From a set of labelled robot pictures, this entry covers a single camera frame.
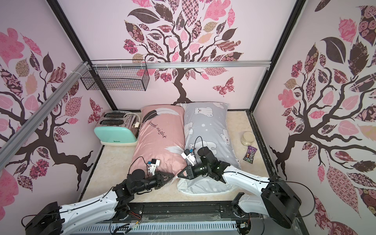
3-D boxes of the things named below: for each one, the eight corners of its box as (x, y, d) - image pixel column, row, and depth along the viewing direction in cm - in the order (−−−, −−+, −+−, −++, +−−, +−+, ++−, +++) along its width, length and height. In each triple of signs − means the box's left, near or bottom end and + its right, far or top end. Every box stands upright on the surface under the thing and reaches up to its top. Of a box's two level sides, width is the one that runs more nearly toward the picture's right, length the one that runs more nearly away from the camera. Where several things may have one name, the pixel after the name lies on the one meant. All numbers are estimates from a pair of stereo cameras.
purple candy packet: (243, 159, 95) (244, 158, 93) (247, 146, 101) (248, 145, 99) (252, 163, 93) (253, 162, 91) (256, 150, 99) (257, 148, 97)
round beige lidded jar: (242, 146, 101) (245, 141, 95) (239, 137, 106) (242, 131, 100) (253, 146, 101) (256, 141, 95) (250, 137, 106) (253, 131, 100)
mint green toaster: (102, 144, 102) (88, 129, 88) (116, 124, 114) (105, 108, 101) (136, 149, 99) (127, 134, 86) (146, 128, 112) (140, 112, 98)
